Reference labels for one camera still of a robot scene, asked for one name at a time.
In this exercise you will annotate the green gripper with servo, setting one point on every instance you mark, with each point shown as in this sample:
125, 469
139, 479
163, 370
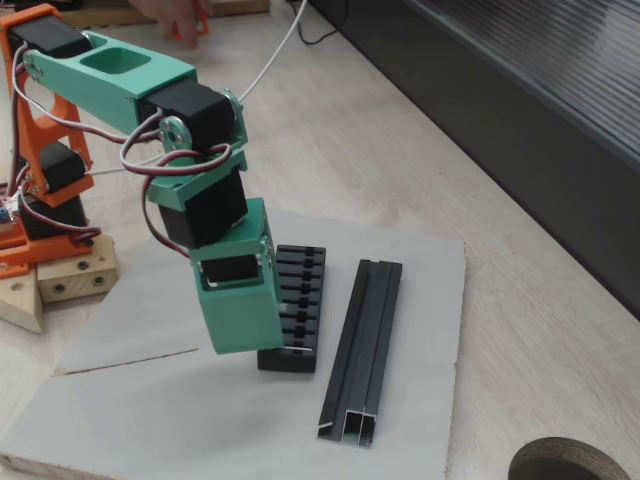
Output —
239, 312

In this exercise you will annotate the small silver metal bracket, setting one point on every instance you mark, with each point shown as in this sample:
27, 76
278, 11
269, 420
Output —
296, 349

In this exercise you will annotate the black slotted plastic block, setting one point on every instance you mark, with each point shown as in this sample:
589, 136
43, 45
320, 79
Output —
300, 362

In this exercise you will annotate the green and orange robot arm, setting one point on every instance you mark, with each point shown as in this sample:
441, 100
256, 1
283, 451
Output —
120, 80

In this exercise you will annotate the beige wooden block with hole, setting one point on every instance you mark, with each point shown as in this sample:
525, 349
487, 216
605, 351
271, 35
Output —
20, 305

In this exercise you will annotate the person's bare hand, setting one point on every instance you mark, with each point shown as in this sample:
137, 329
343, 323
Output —
170, 17

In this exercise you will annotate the grey board with wooden edge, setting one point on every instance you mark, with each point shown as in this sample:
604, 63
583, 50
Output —
200, 415

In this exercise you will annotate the black aluminium profile bar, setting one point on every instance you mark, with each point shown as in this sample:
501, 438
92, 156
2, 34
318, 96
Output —
370, 340

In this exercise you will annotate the wooden block with screw holes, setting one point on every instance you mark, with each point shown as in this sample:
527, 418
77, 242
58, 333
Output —
75, 280

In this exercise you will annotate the red controller circuit board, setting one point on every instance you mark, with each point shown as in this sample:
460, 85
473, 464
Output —
4, 200

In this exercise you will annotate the light wooden plank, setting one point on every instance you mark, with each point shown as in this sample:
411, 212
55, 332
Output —
235, 6

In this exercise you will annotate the horizontal window blind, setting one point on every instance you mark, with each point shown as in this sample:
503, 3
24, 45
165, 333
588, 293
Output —
575, 50

